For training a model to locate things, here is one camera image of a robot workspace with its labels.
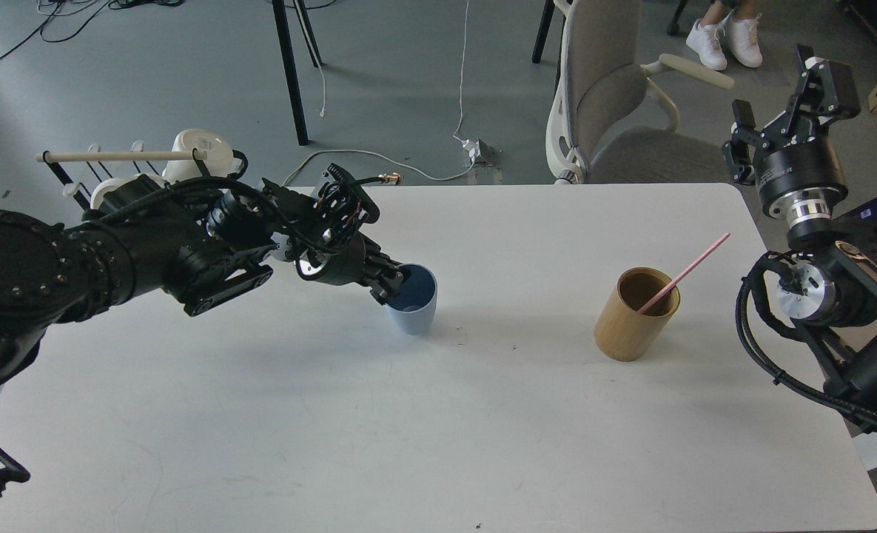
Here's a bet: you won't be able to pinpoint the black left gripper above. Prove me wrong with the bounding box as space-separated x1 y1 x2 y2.
295 232 411 306

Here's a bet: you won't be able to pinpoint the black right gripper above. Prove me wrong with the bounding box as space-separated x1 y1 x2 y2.
723 44 861 223

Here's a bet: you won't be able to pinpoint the blue plastic cup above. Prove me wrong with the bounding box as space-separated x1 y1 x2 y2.
385 264 437 336

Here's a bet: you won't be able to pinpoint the pink chopstick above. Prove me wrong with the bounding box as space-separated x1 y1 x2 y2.
637 232 731 315

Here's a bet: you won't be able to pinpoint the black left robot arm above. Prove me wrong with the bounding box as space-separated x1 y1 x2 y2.
0 166 411 494

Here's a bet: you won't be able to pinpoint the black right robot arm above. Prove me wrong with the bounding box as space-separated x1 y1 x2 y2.
722 44 877 432

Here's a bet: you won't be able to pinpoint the white sneaker right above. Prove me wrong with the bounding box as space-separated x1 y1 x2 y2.
722 15 763 68

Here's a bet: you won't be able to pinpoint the white sneaker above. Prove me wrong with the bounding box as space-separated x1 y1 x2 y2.
686 19 727 71
722 15 763 68

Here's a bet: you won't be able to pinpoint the white sneaker left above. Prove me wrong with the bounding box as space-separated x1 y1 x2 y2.
686 19 727 71

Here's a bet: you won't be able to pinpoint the white power adapter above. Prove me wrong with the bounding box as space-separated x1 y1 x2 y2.
461 138 498 167

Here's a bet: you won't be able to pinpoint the grey office chair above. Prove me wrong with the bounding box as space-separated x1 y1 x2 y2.
545 1 733 184

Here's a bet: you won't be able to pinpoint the white mug upper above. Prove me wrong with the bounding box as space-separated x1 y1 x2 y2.
163 128 248 183

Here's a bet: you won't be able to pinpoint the white mug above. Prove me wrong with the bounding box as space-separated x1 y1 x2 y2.
163 128 248 183
90 173 167 215

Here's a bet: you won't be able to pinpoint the bamboo cylinder holder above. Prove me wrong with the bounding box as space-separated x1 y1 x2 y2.
593 267 681 362

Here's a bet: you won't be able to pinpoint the black table leg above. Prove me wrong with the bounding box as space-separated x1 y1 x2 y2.
269 1 322 146

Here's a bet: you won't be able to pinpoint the white mug lower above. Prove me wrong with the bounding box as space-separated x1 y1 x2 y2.
90 173 167 215

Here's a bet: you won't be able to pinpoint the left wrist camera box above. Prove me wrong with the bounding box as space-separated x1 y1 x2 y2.
311 163 403 247

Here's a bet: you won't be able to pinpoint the white power cable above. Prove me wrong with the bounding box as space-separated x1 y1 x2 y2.
281 0 476 186

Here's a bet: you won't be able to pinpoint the black wire mug rack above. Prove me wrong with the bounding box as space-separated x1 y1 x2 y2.
36 147 250 215

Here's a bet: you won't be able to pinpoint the black floor cables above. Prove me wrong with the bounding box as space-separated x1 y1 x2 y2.
0 0 187 90

